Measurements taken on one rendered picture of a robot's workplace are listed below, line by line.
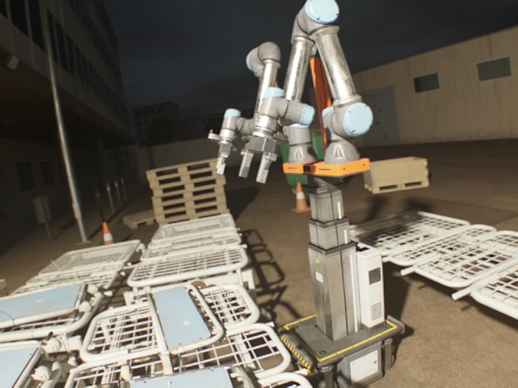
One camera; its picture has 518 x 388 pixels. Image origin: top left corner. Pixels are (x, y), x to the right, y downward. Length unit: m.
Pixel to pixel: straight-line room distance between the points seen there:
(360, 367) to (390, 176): 5.59
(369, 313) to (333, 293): 0.22
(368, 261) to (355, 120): 0.71
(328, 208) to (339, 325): 0.60
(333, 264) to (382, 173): 5.47
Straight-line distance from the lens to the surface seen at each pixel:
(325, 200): 1.58
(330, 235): 1.60
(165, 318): 1.76
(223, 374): 1.23
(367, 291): 1.73
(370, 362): 1.83
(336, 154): 1.41
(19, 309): 2.46
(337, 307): 1.73
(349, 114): 1.26
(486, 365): 2.13
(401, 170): 7.12
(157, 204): 5.79
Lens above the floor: 1.28
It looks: 10 degrees down
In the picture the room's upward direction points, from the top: 9 degrees counter-clockwise
